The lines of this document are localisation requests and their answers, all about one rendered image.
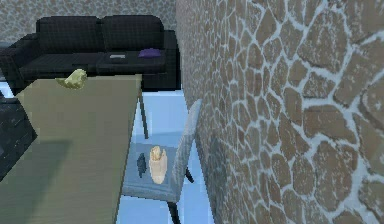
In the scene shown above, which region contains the grey upholstered chair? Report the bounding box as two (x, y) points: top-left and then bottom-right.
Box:
(121, 98), (203, 224)

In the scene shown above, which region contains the purple cushion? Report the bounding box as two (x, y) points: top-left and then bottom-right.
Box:
(137, 47), (163, 59)

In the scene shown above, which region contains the pale yellow crumpled lump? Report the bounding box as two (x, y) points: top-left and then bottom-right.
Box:
(55, 68), (88, 90)

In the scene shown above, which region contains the olive wooden table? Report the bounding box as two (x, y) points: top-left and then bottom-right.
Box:
(0, 74), (150, 224)

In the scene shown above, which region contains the black sofa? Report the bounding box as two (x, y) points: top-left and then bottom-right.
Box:
(0, 14), (182, 96)

